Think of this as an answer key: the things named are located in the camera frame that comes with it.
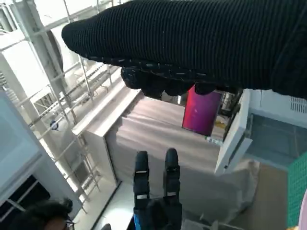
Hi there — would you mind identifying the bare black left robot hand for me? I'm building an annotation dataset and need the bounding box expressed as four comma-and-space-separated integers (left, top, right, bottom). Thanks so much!
132, 148, 183, 230

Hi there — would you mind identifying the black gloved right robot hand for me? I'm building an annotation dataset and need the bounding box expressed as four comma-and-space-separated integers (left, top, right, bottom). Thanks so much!
61, 0, 307, 99

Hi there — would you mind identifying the pink bowl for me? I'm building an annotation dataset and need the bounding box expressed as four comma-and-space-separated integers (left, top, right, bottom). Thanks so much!
298, 191, 307, 230

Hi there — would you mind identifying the purple lit screen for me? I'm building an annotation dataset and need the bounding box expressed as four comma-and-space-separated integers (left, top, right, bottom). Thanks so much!
181, 85, 223, 137

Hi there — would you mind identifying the white cabinet with perforated side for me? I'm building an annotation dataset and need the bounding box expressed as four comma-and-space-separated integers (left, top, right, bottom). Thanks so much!
214, 88, 307, 175

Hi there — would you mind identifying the green cutting mat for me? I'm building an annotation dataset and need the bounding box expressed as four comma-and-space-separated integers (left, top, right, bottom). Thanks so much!
286, 155, 307, 228

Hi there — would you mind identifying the white glass front cabinet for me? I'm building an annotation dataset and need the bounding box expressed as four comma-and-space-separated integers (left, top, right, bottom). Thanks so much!
0, 87, 52, 202

